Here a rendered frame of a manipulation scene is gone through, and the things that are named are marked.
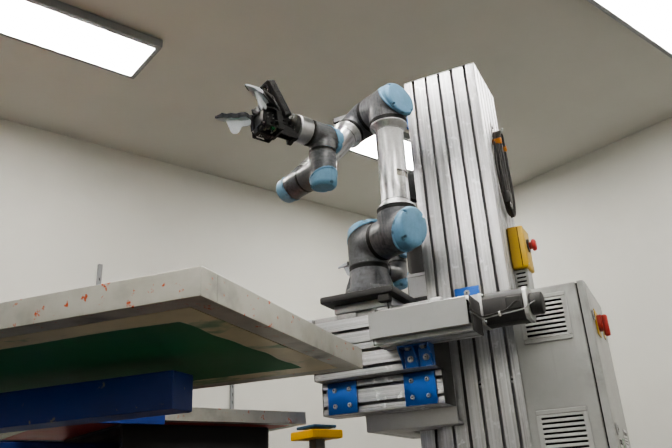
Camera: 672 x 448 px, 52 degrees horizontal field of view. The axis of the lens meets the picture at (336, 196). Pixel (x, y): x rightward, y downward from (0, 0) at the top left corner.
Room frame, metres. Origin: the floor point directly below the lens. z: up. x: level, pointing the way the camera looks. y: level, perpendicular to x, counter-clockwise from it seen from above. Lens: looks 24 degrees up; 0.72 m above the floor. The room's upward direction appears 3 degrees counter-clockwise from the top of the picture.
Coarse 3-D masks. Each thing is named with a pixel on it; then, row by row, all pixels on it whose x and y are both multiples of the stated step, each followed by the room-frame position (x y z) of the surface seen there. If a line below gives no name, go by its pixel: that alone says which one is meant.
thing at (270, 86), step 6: (264, 84) 1.57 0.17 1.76; (270, 84) 1.56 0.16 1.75; (276, 84) 1.57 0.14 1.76; (270, 90) 1.57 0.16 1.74; (276, 90) 1.57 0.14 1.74; (276, 96) 1.57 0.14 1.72; (282, 96) 1.58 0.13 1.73; (282, 102) 1.58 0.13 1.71; (282, 108) 1.58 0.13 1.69; (288, 108) 1.59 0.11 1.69; (282, 114) 1.59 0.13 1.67; (288, 114) 1.59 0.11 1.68
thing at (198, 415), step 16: (176, 416) 1.97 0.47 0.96; (192, 416) 2.01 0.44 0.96; (208, 416) 2.04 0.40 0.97; (224, 416) 2.07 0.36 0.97; (240, 416) 2.11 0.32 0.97; (256, 416) 2.14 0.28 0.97; (272, 416) 2.18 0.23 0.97; (288, 416) 2.22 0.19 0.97; (304, 416) 2.26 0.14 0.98; (16, 432) 2.03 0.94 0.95
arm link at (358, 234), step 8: (360, 224) 1.91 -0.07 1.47; (368, 224) 1.91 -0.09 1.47; (352, 232) 1.93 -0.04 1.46; (360, 232) 1.91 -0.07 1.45; (368, 232) 1.88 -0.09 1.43; (352, 240) 1.93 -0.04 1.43; (360, 240) 1.90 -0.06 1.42; (368, 240) 1.88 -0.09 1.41; (352, 248) 1.93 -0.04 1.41; (360, 248) 1.91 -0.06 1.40; (368, 248) 1.89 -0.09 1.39; (352, 256) 1.93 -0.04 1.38; (360, 256) 1.91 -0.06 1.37; (368, 256) 1.91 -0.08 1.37; (376, 256) 1.90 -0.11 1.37; (352, 264) 1.93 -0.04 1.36
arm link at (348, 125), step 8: (352, 112) 1.90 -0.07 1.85; (344, 120) 1.89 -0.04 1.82; (352, 120) 1.89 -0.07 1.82; (344, 128) 1.88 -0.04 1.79; (352, 128) 1.89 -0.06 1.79; (360, 128) 1.90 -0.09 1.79; (344, 136) 1.87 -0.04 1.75; (352, 136) 1.89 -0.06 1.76; (360, 136) 1.91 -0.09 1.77; (368, 136) 1.94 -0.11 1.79; (344, 144) 1.87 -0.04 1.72; (352, 144) 1.90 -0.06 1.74; (344, 152) 1.88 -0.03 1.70; (304, 160) 1.80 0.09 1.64; (336, 160) 1.86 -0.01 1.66; (296, 168) 1.78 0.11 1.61; (288, 176) 1.76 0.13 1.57; (280, 184) 1.78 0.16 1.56; (288, 184) 1.76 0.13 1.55; (296, 184) 1.74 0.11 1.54; (280, 192) 1.79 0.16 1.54; (288, 192) 1.77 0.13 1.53; (296, 192) 1.76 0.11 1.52; (304, 192) 1.76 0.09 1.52; (288, 200) 1.81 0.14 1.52; (296, 200) 1.81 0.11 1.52
